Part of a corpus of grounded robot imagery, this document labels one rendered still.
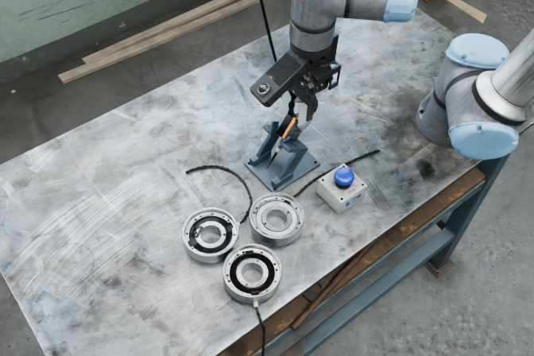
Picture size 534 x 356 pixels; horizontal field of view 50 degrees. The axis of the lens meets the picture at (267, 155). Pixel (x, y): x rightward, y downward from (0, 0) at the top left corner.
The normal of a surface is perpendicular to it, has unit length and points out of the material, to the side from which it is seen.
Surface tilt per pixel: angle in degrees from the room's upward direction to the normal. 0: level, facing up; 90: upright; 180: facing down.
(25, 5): 90
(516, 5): 0
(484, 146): 97
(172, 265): 0
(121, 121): 0
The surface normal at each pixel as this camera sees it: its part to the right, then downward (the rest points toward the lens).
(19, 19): 0.61, 0.63
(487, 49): 0.04, -0.71
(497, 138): -0.14, 0.85
